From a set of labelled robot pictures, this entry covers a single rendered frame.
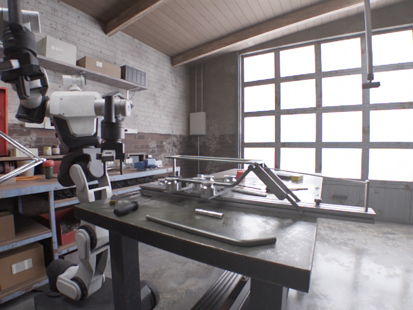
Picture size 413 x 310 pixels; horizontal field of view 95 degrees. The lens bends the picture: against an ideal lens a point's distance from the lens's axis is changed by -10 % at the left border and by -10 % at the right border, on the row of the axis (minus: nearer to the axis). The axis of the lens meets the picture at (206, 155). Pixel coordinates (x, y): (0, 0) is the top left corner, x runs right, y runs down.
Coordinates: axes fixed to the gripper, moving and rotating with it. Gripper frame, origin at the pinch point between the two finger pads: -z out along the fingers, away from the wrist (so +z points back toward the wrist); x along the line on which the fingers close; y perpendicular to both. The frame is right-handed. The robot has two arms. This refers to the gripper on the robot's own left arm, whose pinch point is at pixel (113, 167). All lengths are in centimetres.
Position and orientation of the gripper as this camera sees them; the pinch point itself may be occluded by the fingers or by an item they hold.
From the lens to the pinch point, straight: 88.2
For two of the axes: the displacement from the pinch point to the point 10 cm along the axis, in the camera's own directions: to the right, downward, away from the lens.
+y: 3.0, 0.4, -9.5
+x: -9.5, 0.1, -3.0
